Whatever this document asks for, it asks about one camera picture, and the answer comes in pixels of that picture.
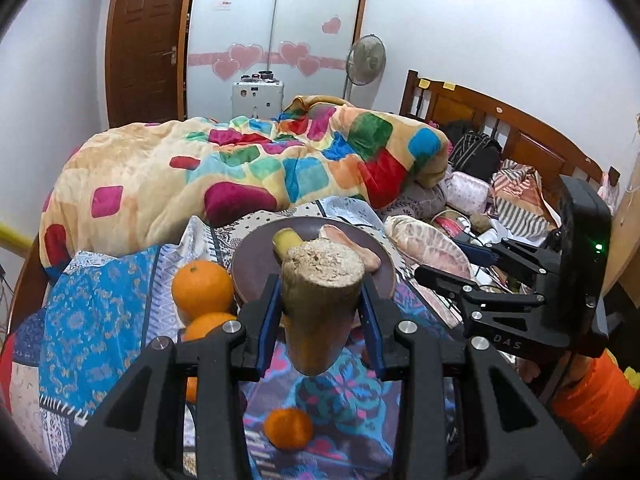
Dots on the leaf-print pillow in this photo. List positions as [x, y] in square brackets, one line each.
[430, 245]

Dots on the beige cut sugarcane piece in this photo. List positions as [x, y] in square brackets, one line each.
[320, 300]

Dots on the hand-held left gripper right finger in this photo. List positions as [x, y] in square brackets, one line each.
[372, 317]

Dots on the brown wooden door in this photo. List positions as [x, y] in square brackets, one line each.
[142, 40]

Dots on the small tangerine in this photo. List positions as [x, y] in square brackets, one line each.
[288, 429]

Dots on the pink floral pillow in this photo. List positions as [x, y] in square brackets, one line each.
[467, 191]

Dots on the grey patterned pillow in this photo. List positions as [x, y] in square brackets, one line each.
[425, 200]

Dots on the short yellow sugarcane piece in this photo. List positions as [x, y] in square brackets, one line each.
[285, 242]

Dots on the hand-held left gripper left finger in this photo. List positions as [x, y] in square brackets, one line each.
[267, 317]

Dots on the pink fruit slice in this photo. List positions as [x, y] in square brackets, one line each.
[357, 247]

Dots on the person's right forearm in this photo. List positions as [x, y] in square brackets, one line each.
[597, 402]

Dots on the striped cloth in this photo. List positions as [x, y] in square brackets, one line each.
[520, 195]

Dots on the wooden bed headboard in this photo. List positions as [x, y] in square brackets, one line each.
[505, 120]

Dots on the black bag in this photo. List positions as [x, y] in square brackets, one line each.
[475, 152]

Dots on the blue patterned bed sheet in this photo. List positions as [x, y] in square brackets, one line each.
[100, 320]

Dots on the colourful checked blanket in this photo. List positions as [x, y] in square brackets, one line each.
[200, 170]

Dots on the brown round plate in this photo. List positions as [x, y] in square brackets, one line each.
[255, 270]

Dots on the frosted glass heart-sticker door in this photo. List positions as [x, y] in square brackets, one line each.
[280, 25]

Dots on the standing fan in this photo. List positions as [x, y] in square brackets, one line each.
[367, 57]

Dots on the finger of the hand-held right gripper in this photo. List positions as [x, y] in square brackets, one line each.
[520, 258]
[500, 316]

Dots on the large orange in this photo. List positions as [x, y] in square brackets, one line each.
[202, 287]

